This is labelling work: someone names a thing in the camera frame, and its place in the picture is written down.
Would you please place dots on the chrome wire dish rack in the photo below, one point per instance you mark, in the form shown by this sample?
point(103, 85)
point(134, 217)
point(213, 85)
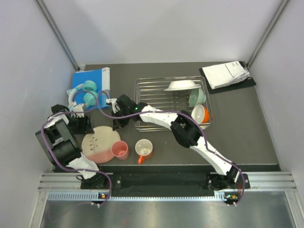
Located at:
point(152, 91)

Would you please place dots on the blue book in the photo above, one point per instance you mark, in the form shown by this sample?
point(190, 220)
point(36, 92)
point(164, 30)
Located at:
point(94, 81)

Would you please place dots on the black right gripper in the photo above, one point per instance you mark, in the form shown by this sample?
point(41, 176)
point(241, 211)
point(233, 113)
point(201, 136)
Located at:
point(118, 124)

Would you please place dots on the pink plate with leaf motif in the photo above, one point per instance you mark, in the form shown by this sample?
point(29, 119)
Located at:
point(97, 146)

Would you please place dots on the pink plastic cup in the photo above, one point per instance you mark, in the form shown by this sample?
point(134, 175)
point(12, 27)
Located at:
point(120, 150)

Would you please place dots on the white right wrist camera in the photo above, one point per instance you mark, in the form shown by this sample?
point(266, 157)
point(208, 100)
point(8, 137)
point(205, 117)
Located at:
point(113, 103)

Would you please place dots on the black clipboard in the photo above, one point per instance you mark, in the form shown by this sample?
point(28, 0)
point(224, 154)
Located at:
point(247, 83)

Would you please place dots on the white paper stack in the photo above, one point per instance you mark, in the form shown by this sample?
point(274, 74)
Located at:
point(226, 74)

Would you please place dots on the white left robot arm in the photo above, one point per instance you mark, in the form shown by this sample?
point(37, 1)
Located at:
point(57, 138)

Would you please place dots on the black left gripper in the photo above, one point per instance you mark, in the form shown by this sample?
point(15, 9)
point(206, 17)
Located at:
point(85, 128)

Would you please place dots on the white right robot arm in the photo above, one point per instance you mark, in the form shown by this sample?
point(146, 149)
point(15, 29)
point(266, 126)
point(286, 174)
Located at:
point(185, 130)

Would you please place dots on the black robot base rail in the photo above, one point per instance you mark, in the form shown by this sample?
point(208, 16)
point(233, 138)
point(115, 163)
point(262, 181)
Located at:
point(155, 181)

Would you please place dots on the mint green ceramic bowl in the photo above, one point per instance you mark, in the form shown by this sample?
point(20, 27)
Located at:
point(197, 97)

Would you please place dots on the grey slotted cable duct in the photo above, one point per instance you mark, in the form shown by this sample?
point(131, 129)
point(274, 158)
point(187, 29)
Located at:
point(101, 196)

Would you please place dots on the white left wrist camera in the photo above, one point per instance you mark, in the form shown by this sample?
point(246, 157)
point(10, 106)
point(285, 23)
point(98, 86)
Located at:
point(77, 109)

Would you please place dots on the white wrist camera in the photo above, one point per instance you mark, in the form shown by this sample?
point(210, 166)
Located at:
point(113, 103)
point(77, 109)

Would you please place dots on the orange ceramic mug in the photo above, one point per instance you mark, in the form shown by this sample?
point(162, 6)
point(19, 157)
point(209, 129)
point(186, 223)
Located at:
point(144, 149)

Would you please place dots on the white bowl orange outside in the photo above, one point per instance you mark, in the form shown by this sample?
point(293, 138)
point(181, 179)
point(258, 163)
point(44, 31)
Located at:
point(200, 114)

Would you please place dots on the white plate blue rim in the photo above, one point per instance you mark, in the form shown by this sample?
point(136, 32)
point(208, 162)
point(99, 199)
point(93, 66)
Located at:
point(182, 85)

